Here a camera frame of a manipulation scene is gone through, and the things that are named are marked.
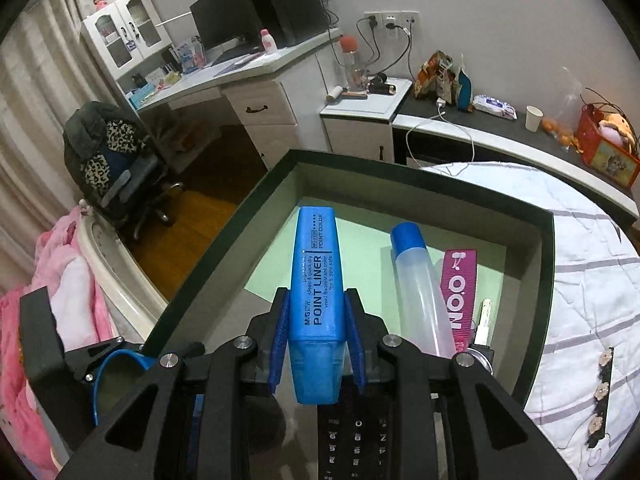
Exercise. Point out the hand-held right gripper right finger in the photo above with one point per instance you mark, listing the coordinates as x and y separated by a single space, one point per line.
356 345

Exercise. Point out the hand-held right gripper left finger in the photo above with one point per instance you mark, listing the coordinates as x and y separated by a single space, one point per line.
280 340

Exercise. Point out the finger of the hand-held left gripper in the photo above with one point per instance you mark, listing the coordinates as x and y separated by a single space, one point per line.
87 360

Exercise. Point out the blue highlighter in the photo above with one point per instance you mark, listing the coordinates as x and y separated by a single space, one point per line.
317 285

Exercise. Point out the clear bottle blue cap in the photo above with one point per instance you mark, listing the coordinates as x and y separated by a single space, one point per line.
417 290

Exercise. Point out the dark green cardboard box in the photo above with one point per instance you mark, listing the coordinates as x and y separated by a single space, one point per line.
350 195

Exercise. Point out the pink blanket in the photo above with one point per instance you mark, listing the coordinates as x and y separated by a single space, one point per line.
20 360

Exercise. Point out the light green paper sheet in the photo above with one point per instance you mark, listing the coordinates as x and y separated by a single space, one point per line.
370 270

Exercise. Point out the black office chair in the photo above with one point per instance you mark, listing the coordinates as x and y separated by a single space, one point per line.
115 160

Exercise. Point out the white bedside cabinet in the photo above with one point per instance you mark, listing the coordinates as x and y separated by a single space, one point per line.
360 125

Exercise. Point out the white striped quilt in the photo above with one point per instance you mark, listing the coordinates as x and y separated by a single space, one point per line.
575 285

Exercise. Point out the beige curtain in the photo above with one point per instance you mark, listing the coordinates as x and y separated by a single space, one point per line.
30 110

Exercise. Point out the white corner desk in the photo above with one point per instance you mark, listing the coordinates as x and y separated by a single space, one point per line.
260 105

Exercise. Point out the black flower strip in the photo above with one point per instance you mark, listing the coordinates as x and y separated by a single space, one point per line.
600 395

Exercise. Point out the white lint roller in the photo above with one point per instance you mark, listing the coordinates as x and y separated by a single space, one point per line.
336 93

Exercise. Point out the black white side counter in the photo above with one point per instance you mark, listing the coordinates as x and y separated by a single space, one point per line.
500 130

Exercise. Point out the black hair dryer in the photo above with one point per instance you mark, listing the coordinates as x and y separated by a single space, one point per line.
382 85

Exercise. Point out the wet wipes pack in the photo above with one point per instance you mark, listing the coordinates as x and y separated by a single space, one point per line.
495 106

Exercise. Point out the teal bag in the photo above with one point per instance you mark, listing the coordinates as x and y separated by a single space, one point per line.
464 90

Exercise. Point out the orange snack bag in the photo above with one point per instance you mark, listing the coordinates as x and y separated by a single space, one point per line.
432 77

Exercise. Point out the clear bottle red cap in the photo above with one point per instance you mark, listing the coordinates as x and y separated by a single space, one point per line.
351 65

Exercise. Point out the black keyboard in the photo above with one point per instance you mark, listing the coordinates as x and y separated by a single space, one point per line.
235 56

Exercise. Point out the white paper cup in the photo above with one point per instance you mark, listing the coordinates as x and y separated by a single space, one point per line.
535 119

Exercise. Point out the orange fruit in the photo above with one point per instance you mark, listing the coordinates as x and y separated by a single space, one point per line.
550 125
566 138

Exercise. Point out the blue white box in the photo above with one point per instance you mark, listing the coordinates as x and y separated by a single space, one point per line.
190 55

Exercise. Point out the pink white bottle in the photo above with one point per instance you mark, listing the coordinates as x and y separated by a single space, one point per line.
268 41

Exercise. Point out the red gift box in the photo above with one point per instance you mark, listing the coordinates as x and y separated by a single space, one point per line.
607 160

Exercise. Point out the white hutch cabinet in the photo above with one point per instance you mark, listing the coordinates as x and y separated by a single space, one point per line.
125 35

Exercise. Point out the black computer monitor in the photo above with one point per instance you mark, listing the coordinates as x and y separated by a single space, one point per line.
220 20

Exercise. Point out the clear plastic bag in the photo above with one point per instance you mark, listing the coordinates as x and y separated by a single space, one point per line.
570 95

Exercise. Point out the black computer tower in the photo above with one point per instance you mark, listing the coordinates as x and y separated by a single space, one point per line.
290 0

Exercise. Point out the small pink doll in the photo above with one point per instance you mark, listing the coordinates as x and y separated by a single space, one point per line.
101 2

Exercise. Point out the white curved bed frame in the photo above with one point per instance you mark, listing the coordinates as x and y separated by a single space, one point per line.
130 290

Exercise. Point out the white wall outlet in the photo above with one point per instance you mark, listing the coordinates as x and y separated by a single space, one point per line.
391 21
373 19
409 17

